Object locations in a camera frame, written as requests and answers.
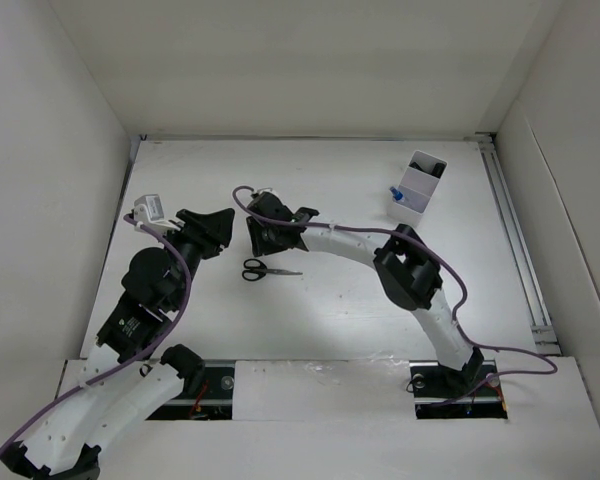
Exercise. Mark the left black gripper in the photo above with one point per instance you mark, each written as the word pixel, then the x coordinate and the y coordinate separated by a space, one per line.
pixel 215 227

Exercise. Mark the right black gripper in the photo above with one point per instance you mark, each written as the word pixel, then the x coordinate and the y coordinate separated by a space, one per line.
pixel 259 245

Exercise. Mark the black handled scissors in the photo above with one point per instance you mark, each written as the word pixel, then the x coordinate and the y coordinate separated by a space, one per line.
pixel 255 270

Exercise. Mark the green highlighter marker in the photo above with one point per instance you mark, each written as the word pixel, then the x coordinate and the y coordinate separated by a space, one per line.
pixel 416 166

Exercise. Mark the yellow highlighter marker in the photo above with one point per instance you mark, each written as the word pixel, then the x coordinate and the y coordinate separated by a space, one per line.
pixel 438 169

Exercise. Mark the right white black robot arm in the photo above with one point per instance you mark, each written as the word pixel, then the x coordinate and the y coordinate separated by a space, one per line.
pixel 409 276

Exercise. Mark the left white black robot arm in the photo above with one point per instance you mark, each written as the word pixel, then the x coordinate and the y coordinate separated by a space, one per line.
pixel 118 386

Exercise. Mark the white compartment organizer tray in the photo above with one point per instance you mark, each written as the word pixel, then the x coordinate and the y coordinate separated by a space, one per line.
pixel 418 187

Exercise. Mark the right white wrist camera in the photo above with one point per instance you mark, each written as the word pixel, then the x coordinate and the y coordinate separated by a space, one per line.
pixel 263 191

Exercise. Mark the left base mounting rail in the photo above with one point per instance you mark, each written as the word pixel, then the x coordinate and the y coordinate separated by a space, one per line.
pixel 211 401

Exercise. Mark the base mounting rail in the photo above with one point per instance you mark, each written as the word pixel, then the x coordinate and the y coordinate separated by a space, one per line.
pixel 211 401
pixel 435 398

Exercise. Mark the right base mounting rail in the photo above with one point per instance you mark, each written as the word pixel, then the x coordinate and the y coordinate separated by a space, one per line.
pixel 435 398

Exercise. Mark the aluminium frame rail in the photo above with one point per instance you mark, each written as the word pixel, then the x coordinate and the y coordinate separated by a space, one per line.
pixel 540 322

